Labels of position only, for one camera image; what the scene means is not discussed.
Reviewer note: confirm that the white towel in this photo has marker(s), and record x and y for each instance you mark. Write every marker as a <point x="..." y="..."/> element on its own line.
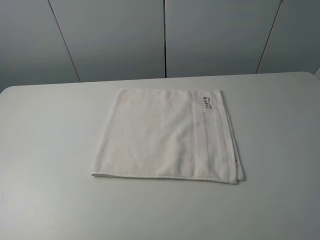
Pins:
<point x="169" y="134"/>

